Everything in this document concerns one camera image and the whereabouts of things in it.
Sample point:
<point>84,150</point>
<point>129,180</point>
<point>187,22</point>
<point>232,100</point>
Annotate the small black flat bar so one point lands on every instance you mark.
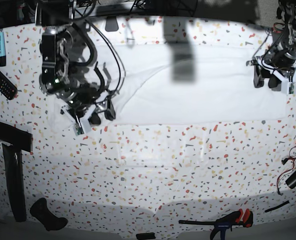
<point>146,236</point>

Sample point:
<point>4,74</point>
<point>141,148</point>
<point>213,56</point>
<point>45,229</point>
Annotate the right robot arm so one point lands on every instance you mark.
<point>58,20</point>

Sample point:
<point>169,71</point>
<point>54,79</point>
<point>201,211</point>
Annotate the black cable sleeve piece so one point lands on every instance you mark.
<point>277,207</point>

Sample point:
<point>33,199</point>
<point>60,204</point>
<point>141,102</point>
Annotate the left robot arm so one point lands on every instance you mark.
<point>287,35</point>

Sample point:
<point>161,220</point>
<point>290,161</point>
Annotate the terrazzo pattern tablecloth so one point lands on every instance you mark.
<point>128,179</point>

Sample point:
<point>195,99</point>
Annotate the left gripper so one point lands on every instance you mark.
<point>282,61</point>

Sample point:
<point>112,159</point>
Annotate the black clip at table edge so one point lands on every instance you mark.
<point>111,24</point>

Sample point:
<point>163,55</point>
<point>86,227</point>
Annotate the black T-shaped stand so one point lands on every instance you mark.
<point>14,141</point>

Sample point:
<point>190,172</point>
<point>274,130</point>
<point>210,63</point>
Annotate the white T-shirt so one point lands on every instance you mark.
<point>181,84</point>

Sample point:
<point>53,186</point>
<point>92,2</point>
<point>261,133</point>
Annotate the black game controller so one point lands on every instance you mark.
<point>40,211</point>

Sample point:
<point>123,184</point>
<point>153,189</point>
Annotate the black remote control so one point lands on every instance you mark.
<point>7,88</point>

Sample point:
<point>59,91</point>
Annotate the blue highlighter marker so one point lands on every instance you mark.
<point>2,50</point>

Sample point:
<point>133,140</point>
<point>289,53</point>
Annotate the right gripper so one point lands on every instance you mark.
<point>88,95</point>

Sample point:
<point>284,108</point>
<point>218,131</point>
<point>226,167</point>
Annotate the black orange bar clamp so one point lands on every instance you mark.
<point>236,218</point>

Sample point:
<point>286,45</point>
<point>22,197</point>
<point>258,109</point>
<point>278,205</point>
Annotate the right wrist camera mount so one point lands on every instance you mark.
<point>81,122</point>

